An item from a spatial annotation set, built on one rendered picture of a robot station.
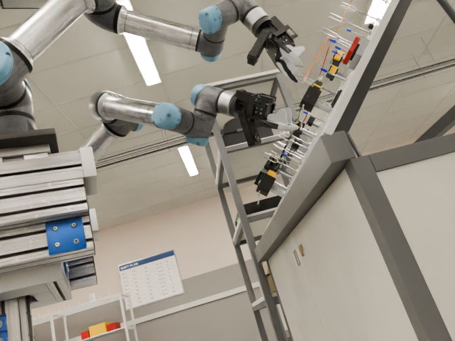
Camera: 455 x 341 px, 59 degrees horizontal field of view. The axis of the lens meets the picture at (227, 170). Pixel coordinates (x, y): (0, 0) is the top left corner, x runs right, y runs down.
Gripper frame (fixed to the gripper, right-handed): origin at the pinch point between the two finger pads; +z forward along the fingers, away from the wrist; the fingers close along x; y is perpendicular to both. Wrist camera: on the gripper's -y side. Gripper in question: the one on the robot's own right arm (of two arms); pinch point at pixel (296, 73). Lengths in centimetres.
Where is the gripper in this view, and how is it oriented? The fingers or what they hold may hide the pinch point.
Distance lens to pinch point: 127.5
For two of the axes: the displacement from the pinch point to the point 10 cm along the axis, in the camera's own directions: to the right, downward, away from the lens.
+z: 5.9, 7.6, -2.6
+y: 8.1, -5.5, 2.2
